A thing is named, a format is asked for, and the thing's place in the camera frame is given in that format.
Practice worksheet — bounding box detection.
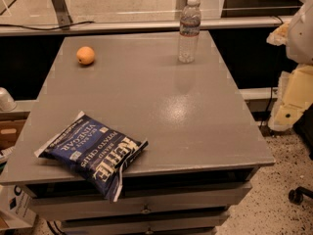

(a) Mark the black chair caster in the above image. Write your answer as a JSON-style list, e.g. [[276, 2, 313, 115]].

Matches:
[[289, 186, 313, 205]]

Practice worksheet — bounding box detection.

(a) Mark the cardboard box at left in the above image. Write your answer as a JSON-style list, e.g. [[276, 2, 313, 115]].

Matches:
[[0, 119, 25, 149]]

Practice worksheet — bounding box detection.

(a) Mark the grey drawer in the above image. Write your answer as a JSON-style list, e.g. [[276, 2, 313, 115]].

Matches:
[[30, 182, 251, 220], [62, 211, 229, 235]]

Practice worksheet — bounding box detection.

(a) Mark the blue potato chips bag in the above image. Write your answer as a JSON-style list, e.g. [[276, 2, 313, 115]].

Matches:
[[34, 112, 148, 202]]

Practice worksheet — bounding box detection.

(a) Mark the white cup at left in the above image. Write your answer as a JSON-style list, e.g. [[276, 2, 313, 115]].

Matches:
[[0, 87, 17, 112]]

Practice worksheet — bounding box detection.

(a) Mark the black cable on ledge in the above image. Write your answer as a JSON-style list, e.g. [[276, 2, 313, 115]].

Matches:
[[0, 20, 96, 31]]

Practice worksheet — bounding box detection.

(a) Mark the orange fruit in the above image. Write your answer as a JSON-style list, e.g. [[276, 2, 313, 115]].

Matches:
[[76, 46, 95, 66]]

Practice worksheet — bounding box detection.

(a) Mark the clear plastic water bottle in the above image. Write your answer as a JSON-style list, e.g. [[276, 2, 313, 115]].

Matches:
[[178, 0, 201, 64]]

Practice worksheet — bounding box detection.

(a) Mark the metal frame strut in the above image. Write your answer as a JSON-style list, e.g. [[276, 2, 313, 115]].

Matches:
[[51, 0, 72, 29]]

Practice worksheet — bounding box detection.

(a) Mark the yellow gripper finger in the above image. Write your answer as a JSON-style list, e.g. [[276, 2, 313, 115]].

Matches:
[[268, 65, 313, 131], [266, 23, 290, 46]]

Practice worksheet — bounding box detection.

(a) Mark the upper grey drawer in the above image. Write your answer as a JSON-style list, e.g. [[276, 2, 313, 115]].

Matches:
[[30, 182, 251, 220]]

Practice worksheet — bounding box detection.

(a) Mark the white printed box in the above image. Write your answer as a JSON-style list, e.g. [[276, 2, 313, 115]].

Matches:
[[0, 185, 36, 231]]

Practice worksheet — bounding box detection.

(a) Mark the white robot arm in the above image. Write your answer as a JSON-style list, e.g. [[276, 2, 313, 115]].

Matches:
[[266, 0, 313, 131]]

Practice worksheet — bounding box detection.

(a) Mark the grey drawer cabinet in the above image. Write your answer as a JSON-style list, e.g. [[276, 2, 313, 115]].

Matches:
[[1, 32, 274, 235]]

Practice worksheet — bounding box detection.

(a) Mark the lower grey drawer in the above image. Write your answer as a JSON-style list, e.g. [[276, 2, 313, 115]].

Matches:
[[62, 211, 229, 235]]

